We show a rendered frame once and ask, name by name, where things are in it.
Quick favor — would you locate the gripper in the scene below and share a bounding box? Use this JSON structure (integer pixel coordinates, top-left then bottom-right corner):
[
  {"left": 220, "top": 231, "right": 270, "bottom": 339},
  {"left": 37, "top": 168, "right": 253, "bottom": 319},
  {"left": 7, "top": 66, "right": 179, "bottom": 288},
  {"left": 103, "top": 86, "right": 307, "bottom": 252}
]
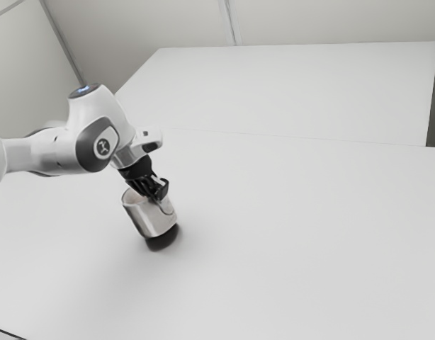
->
[{"left": 118, "top": 157, "right": 170, "bottom": 200}]

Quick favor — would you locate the silver metal mug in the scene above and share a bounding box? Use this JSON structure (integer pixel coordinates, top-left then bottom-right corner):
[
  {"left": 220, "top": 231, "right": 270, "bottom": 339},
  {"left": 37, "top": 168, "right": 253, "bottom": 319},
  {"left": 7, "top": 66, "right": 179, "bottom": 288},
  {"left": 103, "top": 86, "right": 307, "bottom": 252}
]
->
[{"left": 120, "top": 187, "right": 178, "bottom": 239}]

